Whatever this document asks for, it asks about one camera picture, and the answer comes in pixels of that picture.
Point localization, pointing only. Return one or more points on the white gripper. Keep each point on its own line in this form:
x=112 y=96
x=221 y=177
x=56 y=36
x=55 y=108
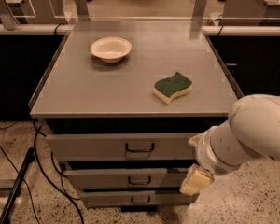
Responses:
x=205 y=153

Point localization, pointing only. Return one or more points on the drawer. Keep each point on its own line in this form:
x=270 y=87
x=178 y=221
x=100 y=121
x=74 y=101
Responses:
x=126 y=178
x=136 y=198
x=121 y=147

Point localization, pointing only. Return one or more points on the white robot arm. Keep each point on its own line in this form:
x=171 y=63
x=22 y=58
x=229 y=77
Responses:
x=252 y=131

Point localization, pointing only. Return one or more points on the grey drawer cabinet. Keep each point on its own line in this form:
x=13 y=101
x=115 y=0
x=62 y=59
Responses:
x=80 y=94

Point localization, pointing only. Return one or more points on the green yellow sponge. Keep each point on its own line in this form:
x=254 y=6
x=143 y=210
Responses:
x=169 y=88

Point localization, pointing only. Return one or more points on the white bowl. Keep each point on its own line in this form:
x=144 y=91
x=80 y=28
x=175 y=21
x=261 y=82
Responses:
x=111 y=49

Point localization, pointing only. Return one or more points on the background grey desk right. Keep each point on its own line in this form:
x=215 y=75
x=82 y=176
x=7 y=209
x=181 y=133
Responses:
x=251 y=13

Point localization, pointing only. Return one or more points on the background grey desk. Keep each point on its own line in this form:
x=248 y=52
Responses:
x=251 y=13
x=37 y=11

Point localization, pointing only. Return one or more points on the black floor bar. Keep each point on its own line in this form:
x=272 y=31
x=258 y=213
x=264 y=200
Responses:
x=29 y=157

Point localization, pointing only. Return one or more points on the background grey desk left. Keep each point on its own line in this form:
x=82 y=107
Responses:
x=37 y=11

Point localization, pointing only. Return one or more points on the right grey post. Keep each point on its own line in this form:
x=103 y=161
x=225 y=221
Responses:
x=199 y=8

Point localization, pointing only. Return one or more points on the grey post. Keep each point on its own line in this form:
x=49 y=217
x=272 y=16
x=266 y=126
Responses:
x=82 y=10
x=8 y=21
x=199 y=8

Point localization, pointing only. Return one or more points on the middle grey post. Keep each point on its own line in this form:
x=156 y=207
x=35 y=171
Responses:
x=82 y=10

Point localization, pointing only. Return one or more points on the left grey post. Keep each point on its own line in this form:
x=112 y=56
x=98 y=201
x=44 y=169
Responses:
x=8 y=21

